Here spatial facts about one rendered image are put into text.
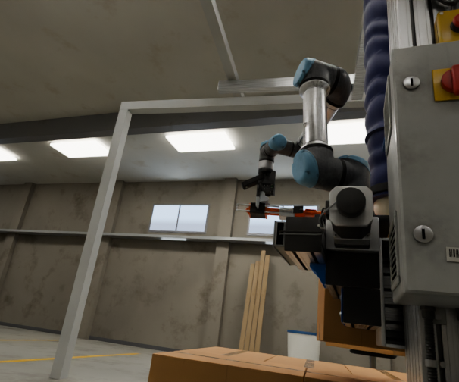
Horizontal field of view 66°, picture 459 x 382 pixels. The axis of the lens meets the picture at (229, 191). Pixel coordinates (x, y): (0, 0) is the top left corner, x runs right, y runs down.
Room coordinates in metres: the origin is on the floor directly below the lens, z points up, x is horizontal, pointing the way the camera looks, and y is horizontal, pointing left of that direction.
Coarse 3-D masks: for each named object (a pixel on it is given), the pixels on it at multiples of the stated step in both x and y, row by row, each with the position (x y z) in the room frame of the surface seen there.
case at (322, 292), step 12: (324, 288) 1.34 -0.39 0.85; (324, 300) 1.33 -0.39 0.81; (336, 300) 1.32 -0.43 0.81; (324, 312) 1.33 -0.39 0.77; (336, 312) 1.32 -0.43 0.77; (324, 324) 1.33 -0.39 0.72; (336, 324) 1.32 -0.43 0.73; (324, 336) 1.33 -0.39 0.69; (336, 336) 1.32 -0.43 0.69; (348, 336) 1.31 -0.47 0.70; (360, 336) 1.31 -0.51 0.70; (372, 336) 1.30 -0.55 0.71; (384, 348) 1.29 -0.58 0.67; (396, 348) 1.28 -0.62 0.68
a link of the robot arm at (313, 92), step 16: (304, 64) 1.06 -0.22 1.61; (320, 64) 1.07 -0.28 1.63; (304, 80) 1.09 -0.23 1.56; (320, 80) 1.07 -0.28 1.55; (336, 80) 1.10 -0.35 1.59; (304, 96) 1.10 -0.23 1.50; (320, 96) 1.07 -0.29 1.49; (304, 112) 1.10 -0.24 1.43; (320, 112) 1.07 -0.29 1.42; (304, 128) 1.09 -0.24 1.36; (320, 128) 1.06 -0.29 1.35; (304, 144) 1.09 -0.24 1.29; (320, 144) 1.04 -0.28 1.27; (304, 160) 1.03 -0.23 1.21; (320, 160) 1.03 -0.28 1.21; (336, 160) 1.05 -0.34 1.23; (304, 176) 1.05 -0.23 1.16; (320, 176) 1.04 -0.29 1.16; (336, 176) 1.05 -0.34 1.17
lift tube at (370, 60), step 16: (368, 0) 1.46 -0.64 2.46; (384, 0) 1.38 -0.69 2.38; (368, 16) 1.45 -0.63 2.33; (384, 16) 1.39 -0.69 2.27; (368, 32) 1.45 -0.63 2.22; (384, 32) 1.39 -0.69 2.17; (368, 48) 1.46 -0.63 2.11; (384, 48) 1.39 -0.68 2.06; (368, 64) 1.46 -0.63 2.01; (384, 64) 1.38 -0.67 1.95; (368, 80) 1.46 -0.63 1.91; (384, 80) 1.39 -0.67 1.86; (368, 96) 1.46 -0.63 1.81; (384, 96) 1.39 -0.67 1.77; (368, 112) 1.46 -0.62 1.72; (368, 128) 1.48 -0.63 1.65
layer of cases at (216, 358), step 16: (160, 352) 1.64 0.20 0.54; (176, 352) 1.74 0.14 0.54; (192, 352) 1.84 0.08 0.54; (208, 352) 1.95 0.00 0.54; (224, 352) 2.08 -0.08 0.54; (240, 352) 2.23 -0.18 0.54; (256, 352) 2.41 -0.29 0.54; (160, 368) 1.57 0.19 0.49; (176, 368) 1.55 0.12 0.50; (192, 368) 1.53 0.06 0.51; (208, 368) 1.52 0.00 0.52; (224, 368) 1.50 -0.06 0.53; (240, 368) 1.48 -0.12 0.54; (256, 368) 1.48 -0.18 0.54; (272, 368) 1.55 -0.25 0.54; (288, 368) 1.64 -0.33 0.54; (304, 368) 1.73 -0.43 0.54; (320, 368) 1.83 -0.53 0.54; (336, 368) 1.95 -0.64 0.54; (352, 368) 2.08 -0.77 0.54; (368, 368) 2.23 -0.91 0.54
